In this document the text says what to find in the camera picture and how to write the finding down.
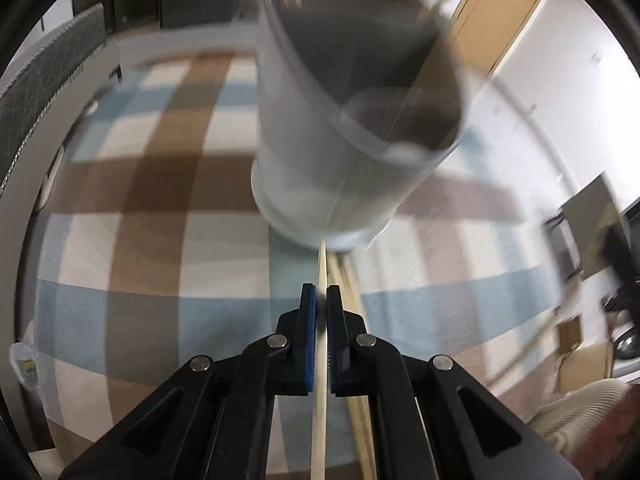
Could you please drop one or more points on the grey cup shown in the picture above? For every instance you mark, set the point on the grey cup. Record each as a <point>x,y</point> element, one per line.
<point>310,160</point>

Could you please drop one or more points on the clear plastic wrapper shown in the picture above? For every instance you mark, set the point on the clear plastic wrapper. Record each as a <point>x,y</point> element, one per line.
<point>25,367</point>

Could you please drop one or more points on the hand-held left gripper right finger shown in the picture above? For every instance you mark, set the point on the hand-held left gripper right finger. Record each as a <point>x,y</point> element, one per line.
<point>334,345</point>

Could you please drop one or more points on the white round table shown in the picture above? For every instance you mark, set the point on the white round table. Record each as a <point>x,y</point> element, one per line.
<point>17,260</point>

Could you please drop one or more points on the wooden chopstick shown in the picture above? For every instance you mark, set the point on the wooden chopstick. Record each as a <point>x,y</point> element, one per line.
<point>320,435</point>
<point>350,285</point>

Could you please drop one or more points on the dark furniture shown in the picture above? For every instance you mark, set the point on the dark furniture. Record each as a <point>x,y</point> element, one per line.
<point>620,260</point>

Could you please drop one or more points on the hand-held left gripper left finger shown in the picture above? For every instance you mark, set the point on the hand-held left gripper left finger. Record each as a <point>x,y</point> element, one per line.
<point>311,345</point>

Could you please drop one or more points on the cardboard box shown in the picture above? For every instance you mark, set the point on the cardboard box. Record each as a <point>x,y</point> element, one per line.
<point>585,365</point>

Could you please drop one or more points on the grey mattress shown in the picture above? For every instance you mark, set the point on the grey mattress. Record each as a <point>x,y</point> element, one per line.
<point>40,75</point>

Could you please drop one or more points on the plaid tablecloth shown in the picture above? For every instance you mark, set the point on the plaid tablecloth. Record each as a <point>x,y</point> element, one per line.
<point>150,210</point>

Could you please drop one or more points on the wooden door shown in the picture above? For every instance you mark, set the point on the wooden door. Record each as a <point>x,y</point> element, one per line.
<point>500,10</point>

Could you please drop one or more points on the person's beige ribbed sweater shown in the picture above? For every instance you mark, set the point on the person's beige ribbed sweater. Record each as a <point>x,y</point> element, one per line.
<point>590,410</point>

